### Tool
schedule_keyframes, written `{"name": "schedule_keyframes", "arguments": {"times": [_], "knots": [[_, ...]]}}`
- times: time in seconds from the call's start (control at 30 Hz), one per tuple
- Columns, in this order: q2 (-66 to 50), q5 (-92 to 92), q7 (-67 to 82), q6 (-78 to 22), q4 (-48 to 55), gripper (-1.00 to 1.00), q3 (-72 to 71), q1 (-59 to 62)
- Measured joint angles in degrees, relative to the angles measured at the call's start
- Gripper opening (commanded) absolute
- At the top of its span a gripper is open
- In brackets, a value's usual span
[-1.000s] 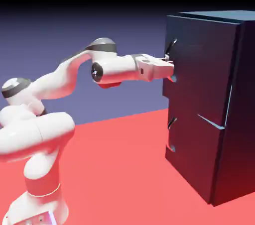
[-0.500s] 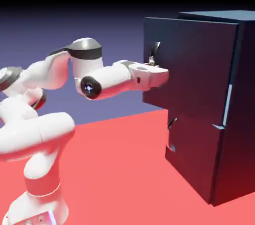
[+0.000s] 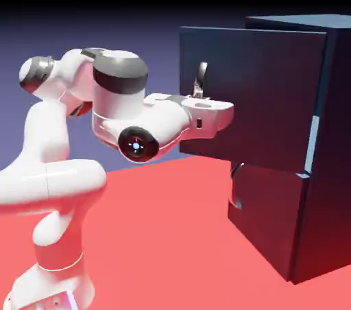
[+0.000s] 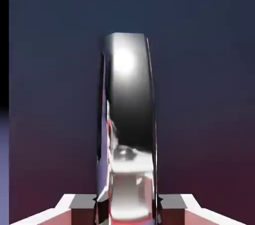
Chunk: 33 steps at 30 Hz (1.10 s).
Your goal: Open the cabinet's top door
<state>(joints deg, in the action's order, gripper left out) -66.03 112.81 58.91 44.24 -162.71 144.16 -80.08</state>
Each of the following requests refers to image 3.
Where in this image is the small dark blue cabinet door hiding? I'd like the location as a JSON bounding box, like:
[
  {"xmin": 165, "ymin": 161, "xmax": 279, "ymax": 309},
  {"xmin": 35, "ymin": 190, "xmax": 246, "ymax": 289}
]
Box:
[{"xmin": 227, "ymin": 160, "xmax": 311, "ymax": 283}]

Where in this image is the long curved metal door handle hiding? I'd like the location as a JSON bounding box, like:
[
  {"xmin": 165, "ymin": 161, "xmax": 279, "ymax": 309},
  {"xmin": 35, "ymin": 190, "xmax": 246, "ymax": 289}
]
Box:
[{"xmin": 229, "ymin": 162, "xmax": 245, "ymax": 211}]

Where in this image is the large dark blue cabinet door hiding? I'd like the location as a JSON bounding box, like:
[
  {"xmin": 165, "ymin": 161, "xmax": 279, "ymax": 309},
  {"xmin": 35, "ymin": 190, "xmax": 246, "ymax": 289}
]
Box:
[{"xmin": 179, "ymin": 26, "xmax": 329, "ymax": 176}]

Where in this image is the short curved metal door handle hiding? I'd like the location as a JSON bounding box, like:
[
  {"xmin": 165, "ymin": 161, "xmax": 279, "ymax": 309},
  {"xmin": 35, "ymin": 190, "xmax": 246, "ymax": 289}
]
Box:
[{"xmin": 195, "ymin": 62, "xmax": 209, "ymax": 91}]

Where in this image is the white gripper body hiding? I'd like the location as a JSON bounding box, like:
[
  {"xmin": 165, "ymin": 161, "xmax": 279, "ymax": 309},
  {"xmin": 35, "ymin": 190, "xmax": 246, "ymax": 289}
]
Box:
[{"xmin": 182, "ymin": 95, "xmax": 234, "ymax": 133}]

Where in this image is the dark blue cabinet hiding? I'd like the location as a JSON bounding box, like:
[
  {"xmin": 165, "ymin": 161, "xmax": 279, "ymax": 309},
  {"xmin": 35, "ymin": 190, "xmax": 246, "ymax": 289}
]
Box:
[{"xmin": 227, "ymin": 14, "xmax": 351, "ymax": 285}]

